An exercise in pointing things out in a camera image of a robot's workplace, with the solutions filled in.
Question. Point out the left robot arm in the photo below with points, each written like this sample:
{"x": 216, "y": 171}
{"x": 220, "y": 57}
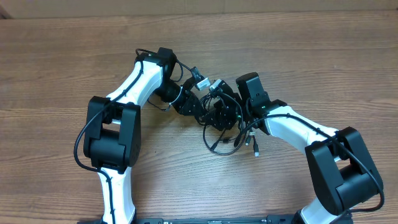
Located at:
{"x": 112, "y": 133}

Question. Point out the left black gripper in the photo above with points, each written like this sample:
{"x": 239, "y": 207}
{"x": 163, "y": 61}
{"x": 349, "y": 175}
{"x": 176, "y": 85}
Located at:
{"x": 191, "y": 100}

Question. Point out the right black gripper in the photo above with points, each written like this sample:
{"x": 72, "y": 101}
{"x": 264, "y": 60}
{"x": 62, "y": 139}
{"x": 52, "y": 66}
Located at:
{"x": 222, "y": 113}

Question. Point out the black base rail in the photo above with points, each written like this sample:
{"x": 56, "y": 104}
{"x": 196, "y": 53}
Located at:
{"x": 214, "y": 220}

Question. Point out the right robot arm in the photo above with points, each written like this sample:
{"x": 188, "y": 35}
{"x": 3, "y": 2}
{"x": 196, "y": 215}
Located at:
{"x": 344, "y": 177}

